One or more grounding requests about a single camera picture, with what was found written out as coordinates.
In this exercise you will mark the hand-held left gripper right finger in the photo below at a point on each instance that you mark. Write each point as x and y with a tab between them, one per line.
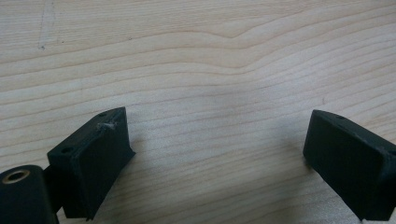
348	161

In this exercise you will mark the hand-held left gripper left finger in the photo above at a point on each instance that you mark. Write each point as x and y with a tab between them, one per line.
93	161

